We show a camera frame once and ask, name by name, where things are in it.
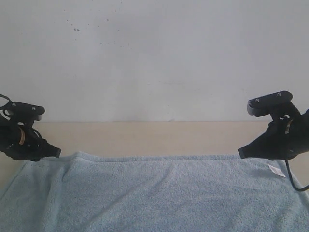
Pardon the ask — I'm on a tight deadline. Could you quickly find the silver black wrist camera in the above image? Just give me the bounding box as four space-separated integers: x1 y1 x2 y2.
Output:
0 94 45 127

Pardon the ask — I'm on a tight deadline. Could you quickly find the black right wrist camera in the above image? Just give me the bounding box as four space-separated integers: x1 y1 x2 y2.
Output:
247 90 300 121

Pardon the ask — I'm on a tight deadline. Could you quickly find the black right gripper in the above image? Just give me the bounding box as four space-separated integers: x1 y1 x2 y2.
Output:
238 111 309 160

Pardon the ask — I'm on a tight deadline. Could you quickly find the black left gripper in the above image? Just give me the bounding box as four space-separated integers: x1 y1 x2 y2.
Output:
0 118 61 161

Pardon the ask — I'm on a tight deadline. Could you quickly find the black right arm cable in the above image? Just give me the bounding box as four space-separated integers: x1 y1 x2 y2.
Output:
284 159 309 192

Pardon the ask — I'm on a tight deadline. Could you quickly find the light blue fluffy towel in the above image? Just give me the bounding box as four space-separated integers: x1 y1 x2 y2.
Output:
0 152 309 232

